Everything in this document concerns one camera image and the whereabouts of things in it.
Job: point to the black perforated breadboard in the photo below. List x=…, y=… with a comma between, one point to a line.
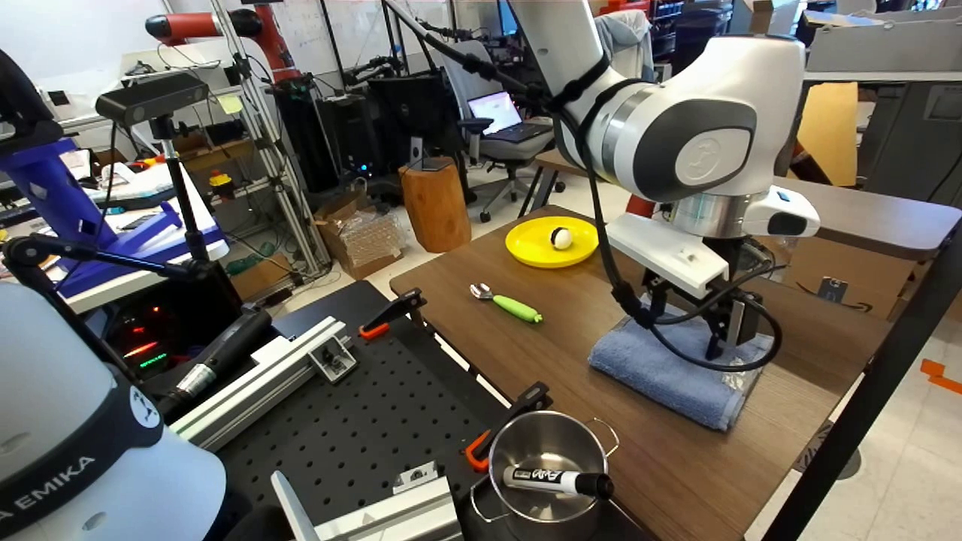
x=378, y=421

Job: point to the black cylindrical tool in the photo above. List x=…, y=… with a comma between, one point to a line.
x=220, y=357

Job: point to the red robot arm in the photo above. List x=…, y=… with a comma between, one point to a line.
x=200, y=26

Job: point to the black office chair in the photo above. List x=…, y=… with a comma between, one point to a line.
x=507, y=166

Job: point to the open cardboard box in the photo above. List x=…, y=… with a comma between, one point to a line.
x=360, y=241

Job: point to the wooden stump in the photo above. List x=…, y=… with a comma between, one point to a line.
x=437, y=205

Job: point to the orange black bar clamp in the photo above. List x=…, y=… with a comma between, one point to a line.
x=507, y=425
x=392, y=316

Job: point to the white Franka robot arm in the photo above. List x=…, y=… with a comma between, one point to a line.
x=702, y=99

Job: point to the silver aluminium bracket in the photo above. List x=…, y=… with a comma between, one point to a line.
x=392, y=506

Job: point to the small white ball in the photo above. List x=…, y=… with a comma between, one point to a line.
x=563, y=238

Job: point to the yellow board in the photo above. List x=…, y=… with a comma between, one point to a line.
x=831, y=131

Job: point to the blue white machine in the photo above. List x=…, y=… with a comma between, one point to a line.
x=60, y=199

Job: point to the black computer towers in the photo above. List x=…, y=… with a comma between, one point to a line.
x=360, y=125

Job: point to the small black device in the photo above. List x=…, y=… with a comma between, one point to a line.
x=832, y=289

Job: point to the open laptop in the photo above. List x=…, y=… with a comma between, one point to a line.
x=499, y=116

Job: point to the blue towel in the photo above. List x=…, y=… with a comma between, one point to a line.
x=663, y=378

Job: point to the white Franka Emika robot base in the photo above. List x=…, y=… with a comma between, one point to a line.
x=70, y=441

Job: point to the black camera on stand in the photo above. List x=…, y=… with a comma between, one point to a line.
x=152, y=97

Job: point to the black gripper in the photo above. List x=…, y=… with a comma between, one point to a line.
x=736, y=266

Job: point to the stainless steel pot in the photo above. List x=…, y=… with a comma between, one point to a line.
x=546, y=447

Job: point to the black Expo marker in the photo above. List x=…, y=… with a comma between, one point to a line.
x=557, y=483

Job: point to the metal shelf rack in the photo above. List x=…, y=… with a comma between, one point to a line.
x=275, y=151

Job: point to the yellow round plate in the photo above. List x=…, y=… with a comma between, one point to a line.
x=529, y=250

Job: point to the silver aluminium extrusion rail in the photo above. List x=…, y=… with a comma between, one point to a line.
x=265, y=387

